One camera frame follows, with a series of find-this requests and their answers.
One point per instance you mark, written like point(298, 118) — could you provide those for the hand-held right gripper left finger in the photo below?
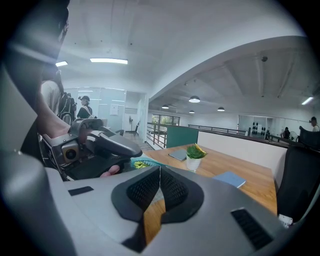
point(100, 200)

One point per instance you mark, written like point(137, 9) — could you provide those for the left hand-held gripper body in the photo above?
point(56, 145)

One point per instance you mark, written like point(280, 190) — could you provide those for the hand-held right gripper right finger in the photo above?
point(212, 205)

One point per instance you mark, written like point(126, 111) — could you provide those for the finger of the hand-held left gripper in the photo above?
point(95, 166)
point(115, 146)

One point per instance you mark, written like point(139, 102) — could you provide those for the light teal pencil pouch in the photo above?
point(147, 163)

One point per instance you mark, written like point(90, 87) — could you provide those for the person's left forearm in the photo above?
point(53, 122)

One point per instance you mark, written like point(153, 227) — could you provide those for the person's left hand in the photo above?
point(110, 171)

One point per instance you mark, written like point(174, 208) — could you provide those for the black metal chair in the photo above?
point(120, 132)
point(137, 128)

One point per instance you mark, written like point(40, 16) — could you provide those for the standing fan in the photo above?
point(130, 119)

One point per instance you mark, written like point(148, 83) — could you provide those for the blue notebook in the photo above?
point(230, 178)

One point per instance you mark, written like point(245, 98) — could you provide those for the white paper notice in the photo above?
point(114, 109)

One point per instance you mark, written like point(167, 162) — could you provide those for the black metal railing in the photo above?
point(156, 135)

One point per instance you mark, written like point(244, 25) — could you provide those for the potted sunflower plant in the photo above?
point(193, 160)

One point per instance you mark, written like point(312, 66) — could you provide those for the white desk partition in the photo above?
point(237, 152)

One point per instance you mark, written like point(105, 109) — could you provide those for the grey notebook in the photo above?
point(178, 155)

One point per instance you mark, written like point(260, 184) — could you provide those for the green partition panel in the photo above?
point(182, 136)

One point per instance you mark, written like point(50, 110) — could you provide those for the white pink packet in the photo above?
point(285, 220)

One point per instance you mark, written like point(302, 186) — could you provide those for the rectangular ceiling panel light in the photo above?
point(61, 64)
point(108, 61)

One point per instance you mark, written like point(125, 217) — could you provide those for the black mesh office chair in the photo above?
point(297, 180)

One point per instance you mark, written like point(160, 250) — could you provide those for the ceiling tube light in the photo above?
point(307, 100)

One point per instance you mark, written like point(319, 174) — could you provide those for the ceiling dome camera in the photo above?
point(264, 59)

